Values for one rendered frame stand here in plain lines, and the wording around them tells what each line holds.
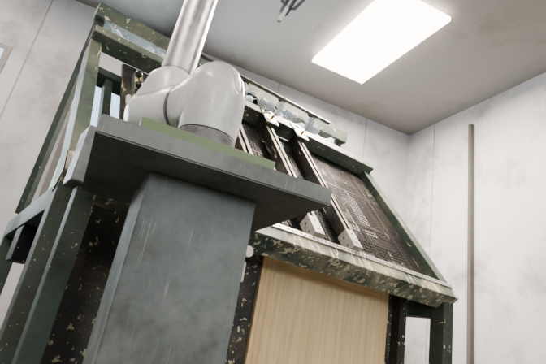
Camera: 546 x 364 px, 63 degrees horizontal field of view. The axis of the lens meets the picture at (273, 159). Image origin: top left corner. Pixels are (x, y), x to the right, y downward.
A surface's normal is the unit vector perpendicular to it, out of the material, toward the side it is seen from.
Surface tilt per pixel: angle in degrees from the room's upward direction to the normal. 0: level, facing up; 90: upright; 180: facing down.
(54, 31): 90
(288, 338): 90
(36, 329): 90
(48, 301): 90
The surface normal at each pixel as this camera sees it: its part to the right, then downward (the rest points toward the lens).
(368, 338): 0.59, -0.21
